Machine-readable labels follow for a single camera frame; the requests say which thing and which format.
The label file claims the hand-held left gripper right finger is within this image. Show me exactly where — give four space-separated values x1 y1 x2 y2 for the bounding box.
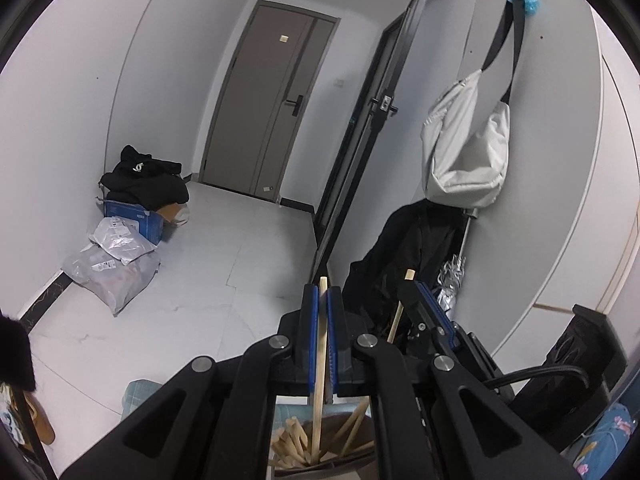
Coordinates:
327 285 568 480

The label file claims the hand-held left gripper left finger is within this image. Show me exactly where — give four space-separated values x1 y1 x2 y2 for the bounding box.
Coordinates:
60 283 320 480

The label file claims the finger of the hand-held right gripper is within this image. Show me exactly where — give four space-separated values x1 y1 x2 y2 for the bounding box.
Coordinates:
399 281 442 361
416 281 483 363

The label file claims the light wooden chopstick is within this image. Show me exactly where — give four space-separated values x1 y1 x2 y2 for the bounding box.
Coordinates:
386 269 417 345
309 276 331 463

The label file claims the grey divided utensil holder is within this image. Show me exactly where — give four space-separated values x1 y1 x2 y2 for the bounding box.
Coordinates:
270 397 381 480

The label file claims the bunch of chopsticks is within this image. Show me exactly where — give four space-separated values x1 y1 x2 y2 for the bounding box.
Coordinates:
270 399 376 472

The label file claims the white shoulder bag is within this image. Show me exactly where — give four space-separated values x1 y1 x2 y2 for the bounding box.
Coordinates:
420 0 531 209

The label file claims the silver folded umbrella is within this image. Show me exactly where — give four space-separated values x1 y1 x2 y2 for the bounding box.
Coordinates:
436 210 481 318

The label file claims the black jacket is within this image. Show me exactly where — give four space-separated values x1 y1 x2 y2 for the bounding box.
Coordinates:
342 199 473 341

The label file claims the blue floral cloth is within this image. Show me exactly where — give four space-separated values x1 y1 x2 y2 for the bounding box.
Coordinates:
570 402 638 478

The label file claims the white wardrobe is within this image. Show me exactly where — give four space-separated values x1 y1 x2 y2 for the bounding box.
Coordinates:
530 10 640 321

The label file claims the brown cardboard box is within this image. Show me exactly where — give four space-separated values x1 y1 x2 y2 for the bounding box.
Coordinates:
157 202 192 226

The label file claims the blue cardboard box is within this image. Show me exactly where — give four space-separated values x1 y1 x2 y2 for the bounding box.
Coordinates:
102 199 166 246

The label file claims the grey plastic parcel bag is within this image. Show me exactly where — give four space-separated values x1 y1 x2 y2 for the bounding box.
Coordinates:
61 245 161 317

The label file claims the white plastic parcel bag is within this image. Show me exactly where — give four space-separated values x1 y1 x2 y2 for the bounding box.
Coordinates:
89 216 157 266

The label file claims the brown door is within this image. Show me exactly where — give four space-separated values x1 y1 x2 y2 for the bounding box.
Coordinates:
200 0 341 205

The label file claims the black clothes pile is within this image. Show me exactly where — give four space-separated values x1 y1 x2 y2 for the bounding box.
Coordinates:
99 145 190 207

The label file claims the brown plush slipper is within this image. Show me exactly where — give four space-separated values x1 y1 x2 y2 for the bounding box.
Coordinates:
22 391 56 445

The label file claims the black furry cover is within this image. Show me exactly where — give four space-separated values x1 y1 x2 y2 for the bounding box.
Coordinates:
0 314 37 392

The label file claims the white blue printed cloth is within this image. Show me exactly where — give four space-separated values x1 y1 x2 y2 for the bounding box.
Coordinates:
0 400 26 441

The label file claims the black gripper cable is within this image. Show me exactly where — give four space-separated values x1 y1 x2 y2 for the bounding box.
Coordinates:
487 366 591 392

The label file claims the black sliding door frame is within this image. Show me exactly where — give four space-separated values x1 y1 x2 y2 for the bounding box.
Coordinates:
311 0 441 281

